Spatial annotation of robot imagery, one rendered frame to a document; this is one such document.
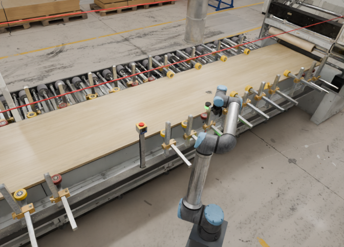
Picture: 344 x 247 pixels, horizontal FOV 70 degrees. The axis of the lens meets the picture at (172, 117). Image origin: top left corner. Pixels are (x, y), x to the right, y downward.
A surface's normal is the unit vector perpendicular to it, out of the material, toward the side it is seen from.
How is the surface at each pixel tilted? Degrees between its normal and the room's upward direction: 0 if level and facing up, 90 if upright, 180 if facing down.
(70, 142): 0
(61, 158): 0
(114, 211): 0
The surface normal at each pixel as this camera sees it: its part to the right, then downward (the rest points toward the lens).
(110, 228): 0.06, -0.75
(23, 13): 0.62, 0.54
